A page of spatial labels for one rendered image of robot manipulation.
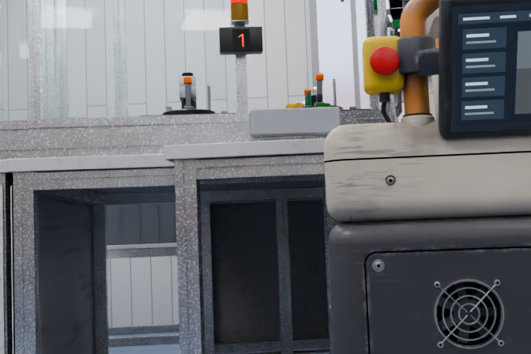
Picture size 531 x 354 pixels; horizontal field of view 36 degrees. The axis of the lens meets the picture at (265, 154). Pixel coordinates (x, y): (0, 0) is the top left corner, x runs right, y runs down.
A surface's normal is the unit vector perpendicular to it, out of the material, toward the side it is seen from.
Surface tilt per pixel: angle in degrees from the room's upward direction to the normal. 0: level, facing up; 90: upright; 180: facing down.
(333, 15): 90
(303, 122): 90
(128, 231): 90
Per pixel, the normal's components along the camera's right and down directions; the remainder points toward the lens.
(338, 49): -0.07, -0.08
